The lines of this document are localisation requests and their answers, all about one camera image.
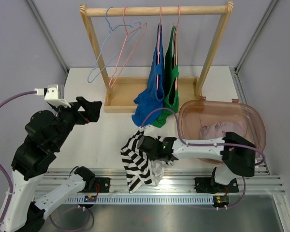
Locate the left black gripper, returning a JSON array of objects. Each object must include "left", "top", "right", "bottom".
[{"left": 51, "top": 96, "right": 102, "bottom": 150}]

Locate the black white striped tank top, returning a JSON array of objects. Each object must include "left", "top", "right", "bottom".
[{"left": 120, "top": 128, "right": 174, "bottom": 194}]

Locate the light blue wire hanger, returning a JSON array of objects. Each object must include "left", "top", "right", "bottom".
[{"left": 87, "top": 7, "right": 141, "bottom": 84}]

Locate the blue tank top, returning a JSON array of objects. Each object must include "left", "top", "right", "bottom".
[{"left": 131, "top": 29, "right": 165, "bottom": 127}]

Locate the mauve pink tank top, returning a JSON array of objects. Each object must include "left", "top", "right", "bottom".
[{"left": 200, "top": 121, "right": 246, "bottom": 140}]

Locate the pink hanger of striped top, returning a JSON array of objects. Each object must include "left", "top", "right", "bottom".
[{"left": 108, "top": 6, "right": 147, "bottom": 89}]

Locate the pink hanger of blue top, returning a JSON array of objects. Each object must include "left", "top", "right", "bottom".
[{"left": 156, "top": 6, "right": 163, "bottom": 90}]

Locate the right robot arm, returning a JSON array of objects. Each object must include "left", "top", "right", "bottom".
[{"left": 137, "top": 132, "right": 256, "bottom": 194}]

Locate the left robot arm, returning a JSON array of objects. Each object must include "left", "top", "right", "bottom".
[{"left": 0, "top": 97, "right": 102, "bottom": 232}]

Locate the green tank top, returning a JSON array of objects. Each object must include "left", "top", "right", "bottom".
[{"left": 151, "top": 26, "right": 180, "bottom": 128}]

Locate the pink hanger of green top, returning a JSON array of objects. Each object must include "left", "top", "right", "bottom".
[{"left": 172, "top": 5, "right": 182, "bottom": 89}]

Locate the wooden clothes rack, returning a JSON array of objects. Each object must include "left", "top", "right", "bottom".
[{"left": 79, "top": 1, "right": 233, "bottom": 113}]

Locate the translucent pink plastic basin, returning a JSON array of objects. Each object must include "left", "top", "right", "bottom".
[{"left": 179, "top": 100, "right": 266, "bottom": 151}]

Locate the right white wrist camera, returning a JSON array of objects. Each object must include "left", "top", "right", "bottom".
[{"left": 140, "top": 125, "right": 158, "bottom": 138}]

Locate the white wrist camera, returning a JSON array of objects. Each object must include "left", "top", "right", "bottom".
[
  {"left": 34, "top": 84, "right": 71, "bottom": 108},
  {"left": 140, "top": 125, "right": 158, "bottom": 138}
]

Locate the aluminium mounting rail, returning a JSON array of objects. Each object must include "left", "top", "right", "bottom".
[{"left": 35, "top": 168, "right": 286, "bottom": 196}]

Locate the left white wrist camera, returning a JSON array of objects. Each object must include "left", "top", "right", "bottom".
[{"left": 34, "top": 84, "right": 71, "bottom": 108}]

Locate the white slotted cable duct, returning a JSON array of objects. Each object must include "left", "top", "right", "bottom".
[{"left": 64, "top": 195, "right": 214, "bottom": 205}]

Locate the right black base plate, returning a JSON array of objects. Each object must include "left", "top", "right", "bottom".
[{"left": 194, "top": 177, "right": 239, "bottom": 194}]

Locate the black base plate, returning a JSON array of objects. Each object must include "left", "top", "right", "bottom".
[
  {"left": 194, "top": 177, "right": 239, "bottom": 194},
  {"left": 85, "top": 177, "right": 111, "bottom": 193}
]

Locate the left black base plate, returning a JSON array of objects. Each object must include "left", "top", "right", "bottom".
[{"left": 85, "top": 177, "right": 111, "bottom": 193}]

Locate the left aluminium frame post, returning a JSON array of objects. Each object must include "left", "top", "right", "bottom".
[{"left": 25, "top": 0, "right": 69, "bottom": 75}]

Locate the aluminium frame post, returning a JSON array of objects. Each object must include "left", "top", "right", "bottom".
[
  {"left": 25, "top": 0, "right": 69, "bottom": 75},
  {"left": 234, "top": 0, "right": 280, "bottom": 73}
]

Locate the right aluminium frame post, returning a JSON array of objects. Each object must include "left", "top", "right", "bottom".
[{"left": 234, "top": 0, "right": 280, "bottom": 73}]

